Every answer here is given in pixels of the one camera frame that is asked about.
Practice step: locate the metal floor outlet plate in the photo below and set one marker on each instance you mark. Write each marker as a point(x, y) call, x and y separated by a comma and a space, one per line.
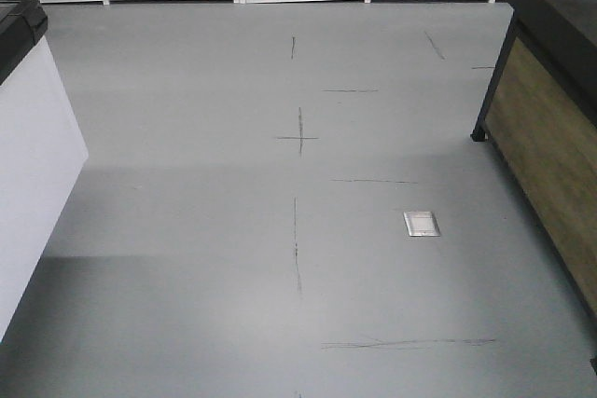
point(421, 224)

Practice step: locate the black wood produce display table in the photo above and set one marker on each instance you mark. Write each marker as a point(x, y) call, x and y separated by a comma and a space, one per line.
point(539, 112)

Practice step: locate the white chest freezer black lid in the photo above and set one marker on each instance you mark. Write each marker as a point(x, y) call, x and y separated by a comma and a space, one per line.
point(42, 147)

